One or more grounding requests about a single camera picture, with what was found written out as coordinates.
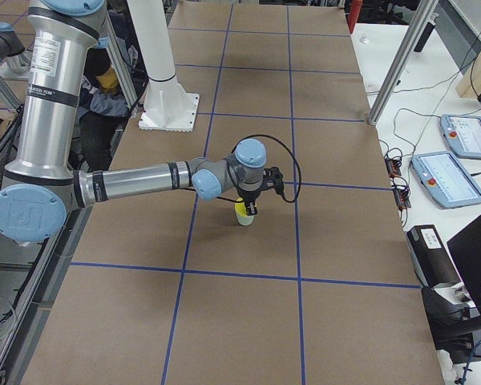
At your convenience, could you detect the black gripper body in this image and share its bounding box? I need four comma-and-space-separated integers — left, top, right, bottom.
240, 189, 261, 205

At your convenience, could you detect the yellow plastic cup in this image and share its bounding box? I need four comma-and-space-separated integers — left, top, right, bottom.
234, 197, 252, 218

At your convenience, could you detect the pale green plastic cup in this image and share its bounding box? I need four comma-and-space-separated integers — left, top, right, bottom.
236, 216, 254, 226

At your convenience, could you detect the seated person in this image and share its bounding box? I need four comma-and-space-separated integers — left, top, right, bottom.
70, 11, 145, 169

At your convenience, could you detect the black mini computer box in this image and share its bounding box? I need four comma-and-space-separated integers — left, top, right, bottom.
406, 225, 461, 289

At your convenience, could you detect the clear tape roll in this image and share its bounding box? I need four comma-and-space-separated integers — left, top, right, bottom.
359, 34, 370, 44

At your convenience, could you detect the near blue teach pendant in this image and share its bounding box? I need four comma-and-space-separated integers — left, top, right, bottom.
411, 151, 481, 209

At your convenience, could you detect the blue teach pendant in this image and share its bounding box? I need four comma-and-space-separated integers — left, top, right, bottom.
411, 151, 481, 209
440, 114, 481, 160

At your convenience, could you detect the far blue teach pendant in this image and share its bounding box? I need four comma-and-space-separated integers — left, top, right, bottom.
440, 114, 481, 160

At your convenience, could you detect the black computer monitor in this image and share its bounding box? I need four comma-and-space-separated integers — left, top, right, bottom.
422, 214, 481, 349

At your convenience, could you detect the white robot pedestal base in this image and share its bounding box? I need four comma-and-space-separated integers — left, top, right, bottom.
127, 0, 200, 132

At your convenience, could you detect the aluminium frame post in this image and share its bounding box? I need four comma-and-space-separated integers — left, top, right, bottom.
367, 0, 439, 127

